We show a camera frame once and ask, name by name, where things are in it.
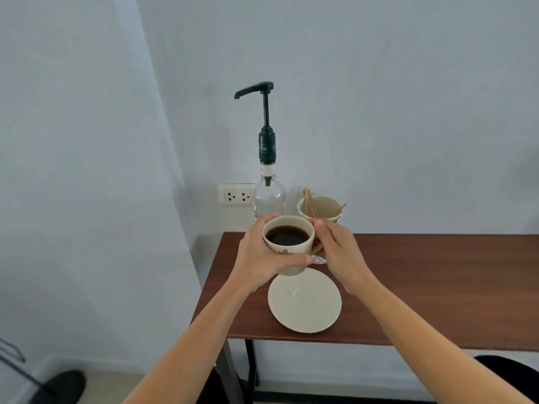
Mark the person's right hand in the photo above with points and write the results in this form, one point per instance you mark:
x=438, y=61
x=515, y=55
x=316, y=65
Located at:
x=345, y=258

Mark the person's left hand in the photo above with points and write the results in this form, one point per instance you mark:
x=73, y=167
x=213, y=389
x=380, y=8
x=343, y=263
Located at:
x=250, y=258

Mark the person's left thumb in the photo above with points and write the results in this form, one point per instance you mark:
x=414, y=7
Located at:
x=266, y=220

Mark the person's right fingers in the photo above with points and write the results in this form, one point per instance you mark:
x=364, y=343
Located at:
x=327, y=233

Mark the cream coffee cup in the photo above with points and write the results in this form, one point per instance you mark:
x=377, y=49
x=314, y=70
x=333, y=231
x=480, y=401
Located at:
x=290, y=250

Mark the person's left forearm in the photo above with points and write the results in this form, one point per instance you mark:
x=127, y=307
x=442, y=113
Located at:
x=189, y=353

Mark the person's right forearm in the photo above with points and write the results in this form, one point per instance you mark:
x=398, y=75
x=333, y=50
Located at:
x=421, y=340

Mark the wooden stir stick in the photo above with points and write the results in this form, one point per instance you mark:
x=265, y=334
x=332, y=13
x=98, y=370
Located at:
x=307, y=202
x=312, y=204
x=339, y=211

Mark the black coffee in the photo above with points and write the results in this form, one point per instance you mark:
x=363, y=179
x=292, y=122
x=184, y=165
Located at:
x=287, y=236

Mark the clear glass bottle with pump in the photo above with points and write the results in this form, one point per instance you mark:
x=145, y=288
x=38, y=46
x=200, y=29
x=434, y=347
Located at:
x=268, y=193

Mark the beige paper cup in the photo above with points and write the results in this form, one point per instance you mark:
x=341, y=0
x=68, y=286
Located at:
x=323, y=206

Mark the cream round saucer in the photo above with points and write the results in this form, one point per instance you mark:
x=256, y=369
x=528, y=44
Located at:
x=304, y=301

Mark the dark metal table leg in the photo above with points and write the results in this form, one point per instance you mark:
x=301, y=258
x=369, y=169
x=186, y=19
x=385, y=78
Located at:
x=252, y=366
x=230, y=372

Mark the person's left leg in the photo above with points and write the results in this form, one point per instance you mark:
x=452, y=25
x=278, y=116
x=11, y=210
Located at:
x=214, y=389

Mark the person's leg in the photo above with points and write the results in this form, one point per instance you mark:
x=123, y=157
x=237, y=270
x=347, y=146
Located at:
x=511, y=374
x=214, y=389

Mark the person's right leg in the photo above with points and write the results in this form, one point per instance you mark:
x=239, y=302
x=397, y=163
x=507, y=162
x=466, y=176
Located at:
x=511, y=374

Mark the black round stand base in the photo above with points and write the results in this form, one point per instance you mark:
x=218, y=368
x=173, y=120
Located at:
x=61, y=387

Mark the white wall power outlet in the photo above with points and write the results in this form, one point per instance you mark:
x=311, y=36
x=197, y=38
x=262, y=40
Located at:
x=236, y=195

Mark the thin black metal frame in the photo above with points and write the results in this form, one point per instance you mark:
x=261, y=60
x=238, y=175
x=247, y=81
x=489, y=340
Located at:
x=19, y=368

